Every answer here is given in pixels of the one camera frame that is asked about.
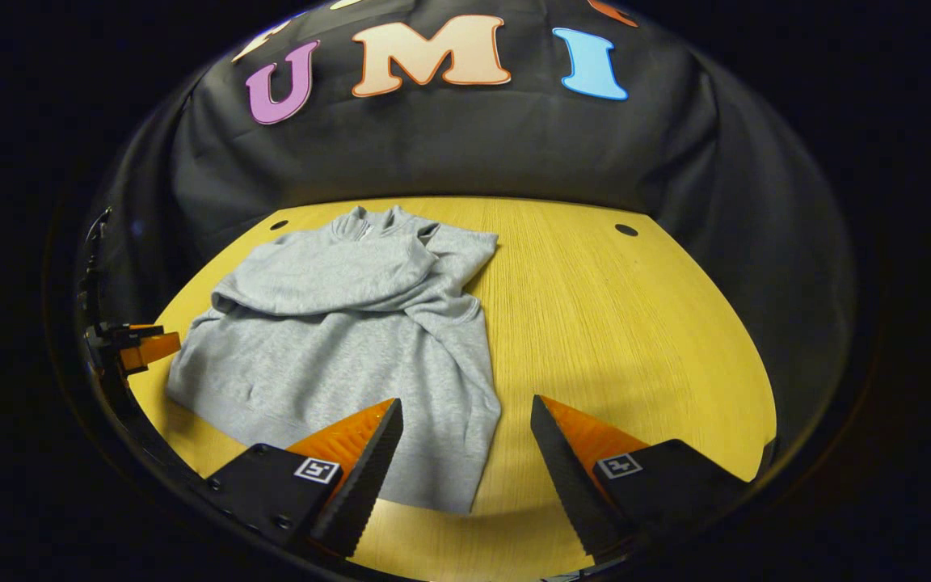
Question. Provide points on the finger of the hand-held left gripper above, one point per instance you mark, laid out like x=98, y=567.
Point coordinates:
x=150, y=349

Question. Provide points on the grey zip-neck sweatshirt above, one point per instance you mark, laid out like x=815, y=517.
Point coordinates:
x=336, y=347

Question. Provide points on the black backdrop cloth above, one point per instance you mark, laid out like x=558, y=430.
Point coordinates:
x=473, y=153

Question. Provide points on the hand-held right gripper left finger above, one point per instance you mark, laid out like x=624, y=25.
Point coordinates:
x=364, y=485

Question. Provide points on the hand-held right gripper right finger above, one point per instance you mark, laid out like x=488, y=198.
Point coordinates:
x=566, y=485

